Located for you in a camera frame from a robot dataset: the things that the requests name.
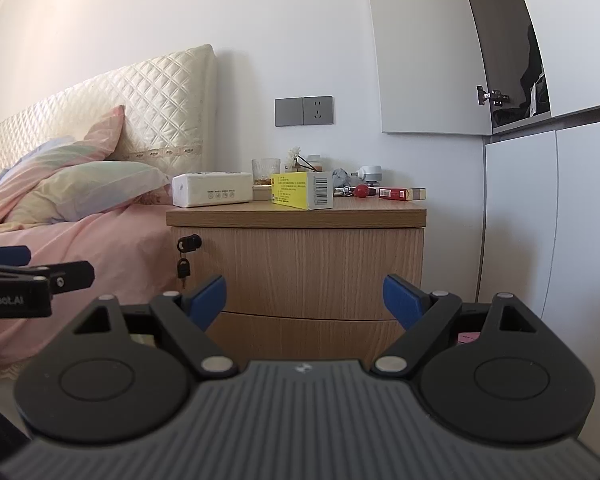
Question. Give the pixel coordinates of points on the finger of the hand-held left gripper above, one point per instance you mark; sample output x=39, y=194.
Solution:
x=72, y=276
x=5, y=255

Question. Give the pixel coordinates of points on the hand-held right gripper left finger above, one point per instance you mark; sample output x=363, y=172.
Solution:
x=207, y=302

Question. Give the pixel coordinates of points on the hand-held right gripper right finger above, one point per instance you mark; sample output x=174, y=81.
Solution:
x=402, y=302

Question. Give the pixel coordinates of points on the large yellow box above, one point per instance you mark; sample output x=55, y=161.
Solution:
x=292, y=191

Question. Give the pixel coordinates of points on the black key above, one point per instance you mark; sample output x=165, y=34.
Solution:
x=183, y=269

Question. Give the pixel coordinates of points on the pink box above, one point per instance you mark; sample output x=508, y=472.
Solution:
x=468, y=337

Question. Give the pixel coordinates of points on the pastel striped pillow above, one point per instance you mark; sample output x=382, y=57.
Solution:
x=100, y=185

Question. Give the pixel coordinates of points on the red and beige box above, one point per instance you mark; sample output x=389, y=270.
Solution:
x=397, y=193

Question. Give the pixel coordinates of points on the white tissue pack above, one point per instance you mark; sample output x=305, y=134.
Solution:
x=212, y=190

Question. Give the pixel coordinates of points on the red ball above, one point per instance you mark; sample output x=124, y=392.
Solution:
x=362, y=191

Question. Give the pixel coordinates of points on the beige flat tray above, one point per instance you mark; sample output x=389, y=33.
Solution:
x=262, y=192

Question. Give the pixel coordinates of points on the metal keys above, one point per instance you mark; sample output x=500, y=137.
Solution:
x=344, y=191

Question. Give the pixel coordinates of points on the wooden nightstand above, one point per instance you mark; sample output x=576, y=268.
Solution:
x=300, y=212

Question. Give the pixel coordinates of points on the white plug adapter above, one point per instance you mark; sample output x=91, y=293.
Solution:
x=370, y=173

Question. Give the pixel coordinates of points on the small grey round clock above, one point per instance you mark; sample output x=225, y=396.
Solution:
x=340, y=176

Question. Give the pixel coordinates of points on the white wardrobe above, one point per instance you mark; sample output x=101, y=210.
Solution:
x=520, y=220

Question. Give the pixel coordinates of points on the clear glass cup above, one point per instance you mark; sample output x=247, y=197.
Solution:
x=266, y=171

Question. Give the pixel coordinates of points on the pink pillow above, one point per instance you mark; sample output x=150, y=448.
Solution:
x=102, y=135

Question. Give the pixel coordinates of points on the small white cap bottle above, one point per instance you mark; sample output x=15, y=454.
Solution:
x=315, y=162

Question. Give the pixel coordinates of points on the dried flower in bottle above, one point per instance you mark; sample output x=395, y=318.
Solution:
x=294, y=157

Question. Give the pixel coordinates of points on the cream quilted headboard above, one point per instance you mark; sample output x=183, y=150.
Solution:
x=145, y=95

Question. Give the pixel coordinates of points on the metal door hinge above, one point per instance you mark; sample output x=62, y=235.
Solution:
x=491, y=95

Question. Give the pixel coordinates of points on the white open cabinet door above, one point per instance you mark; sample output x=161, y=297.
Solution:
x=425, y=60

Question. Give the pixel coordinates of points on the dark clothes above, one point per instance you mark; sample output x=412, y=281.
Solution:
x=532, y=80

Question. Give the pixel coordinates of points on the grey wall switch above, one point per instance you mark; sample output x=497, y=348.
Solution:
x=289, y=112

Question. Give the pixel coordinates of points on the grey wall socket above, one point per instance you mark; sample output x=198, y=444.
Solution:
x=319, y=110

